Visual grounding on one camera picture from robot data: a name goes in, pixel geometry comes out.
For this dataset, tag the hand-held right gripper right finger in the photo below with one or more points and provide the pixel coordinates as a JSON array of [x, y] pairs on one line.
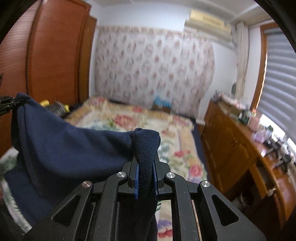
[[155, 183]]

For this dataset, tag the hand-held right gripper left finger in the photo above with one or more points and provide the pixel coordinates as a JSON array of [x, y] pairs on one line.
[[136, 187]]

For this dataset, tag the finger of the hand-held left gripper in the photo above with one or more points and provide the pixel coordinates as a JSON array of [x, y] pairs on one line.
[[9, 102]]

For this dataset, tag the navy printed t-shirt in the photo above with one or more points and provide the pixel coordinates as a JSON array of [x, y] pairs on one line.
[[69, 150]]

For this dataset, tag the yellow garment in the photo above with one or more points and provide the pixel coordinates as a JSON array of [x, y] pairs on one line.
[[45, 102]]

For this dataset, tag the dark circle-patterned cloth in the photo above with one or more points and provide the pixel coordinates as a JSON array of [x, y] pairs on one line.
[[57, 108]]

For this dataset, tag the floral blanket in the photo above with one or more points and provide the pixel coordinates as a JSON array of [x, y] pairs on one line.
[[138, 120]]

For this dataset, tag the wooden louvred wardrobe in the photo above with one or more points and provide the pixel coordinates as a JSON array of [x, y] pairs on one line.
[[57, 58]]

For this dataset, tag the blue box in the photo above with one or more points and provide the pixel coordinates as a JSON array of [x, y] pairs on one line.
[[159, 101]]

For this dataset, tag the wooden cabinet desk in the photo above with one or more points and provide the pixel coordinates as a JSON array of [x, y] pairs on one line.
[[231, 148]]

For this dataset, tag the circle-print sheer curtain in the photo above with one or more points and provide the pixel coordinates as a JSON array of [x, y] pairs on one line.
[[150, 69]]

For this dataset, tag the white and purple jar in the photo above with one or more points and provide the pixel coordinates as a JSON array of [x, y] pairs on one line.
[[260, 136]]

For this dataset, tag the pink bottle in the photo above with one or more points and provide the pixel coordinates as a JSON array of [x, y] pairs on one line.
[[254, 122]]

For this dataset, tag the black hand-held device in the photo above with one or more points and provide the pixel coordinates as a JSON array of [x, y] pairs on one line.
[[272, 146], [284, 158]]

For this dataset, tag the small green fan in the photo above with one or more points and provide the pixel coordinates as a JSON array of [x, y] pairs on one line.
[[234, 88]]

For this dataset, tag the grey window blind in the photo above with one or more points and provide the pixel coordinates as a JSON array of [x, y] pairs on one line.
[[279, 81]]

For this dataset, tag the wall air conditioner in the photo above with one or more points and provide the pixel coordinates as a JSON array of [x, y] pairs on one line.
[[208, 23]]

